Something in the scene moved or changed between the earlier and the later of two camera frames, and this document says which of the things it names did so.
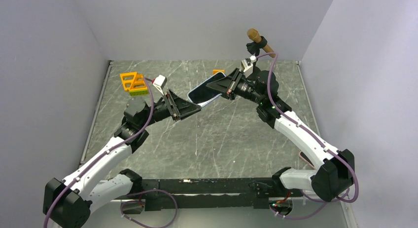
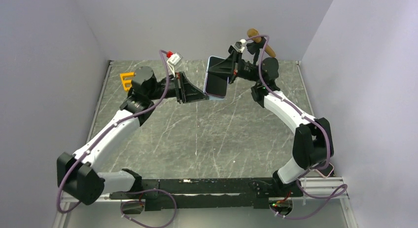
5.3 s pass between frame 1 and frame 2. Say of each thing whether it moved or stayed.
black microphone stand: stayed
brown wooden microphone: stayed
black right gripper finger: moved
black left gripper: moved
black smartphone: moved
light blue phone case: moved
